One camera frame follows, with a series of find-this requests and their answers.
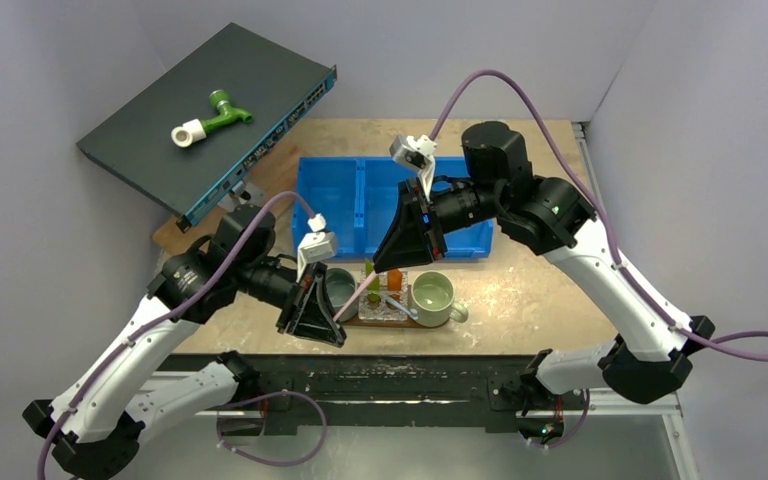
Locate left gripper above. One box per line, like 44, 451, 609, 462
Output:
236, 257, 346, 344

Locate brown oval wooden tray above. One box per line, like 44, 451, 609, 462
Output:
340, 315, 448, 330

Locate grey mug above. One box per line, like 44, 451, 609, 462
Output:
325, 267, 359, 322

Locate pink toothbrush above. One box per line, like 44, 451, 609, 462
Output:
332, 270, 379, 325

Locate green toothpaste tube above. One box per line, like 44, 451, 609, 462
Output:
365, 259, 381, 304

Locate light green mug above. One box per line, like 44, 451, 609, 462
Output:
410, 271, 469, 328

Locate clear plastic blister pack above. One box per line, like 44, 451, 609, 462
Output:
358, 270, 410, 319

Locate white toothbrush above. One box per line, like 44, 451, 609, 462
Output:
384, 296, 418, 320

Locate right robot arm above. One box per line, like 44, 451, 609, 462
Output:
372, 121, 715, 407

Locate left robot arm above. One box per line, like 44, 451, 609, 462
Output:
23, 205, 346, 479

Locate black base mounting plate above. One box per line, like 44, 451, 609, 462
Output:
178, 354, 644, 437

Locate green white pipe fitting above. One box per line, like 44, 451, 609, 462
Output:
170, 90, 253, 148

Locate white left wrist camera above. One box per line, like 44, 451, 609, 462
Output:
296, 213, 338, 282

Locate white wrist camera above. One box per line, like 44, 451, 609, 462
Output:
296, 213, 338, 282
389, 134, 437, 197

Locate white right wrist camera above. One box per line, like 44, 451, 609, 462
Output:
389, 134, 437, 197

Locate metal bracket on board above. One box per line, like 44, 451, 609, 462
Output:
223, 181, 268, 212

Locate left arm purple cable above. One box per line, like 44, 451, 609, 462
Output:
36, 191, 330, 480

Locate dark network switch box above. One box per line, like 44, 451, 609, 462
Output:
77, 23, 337, 231

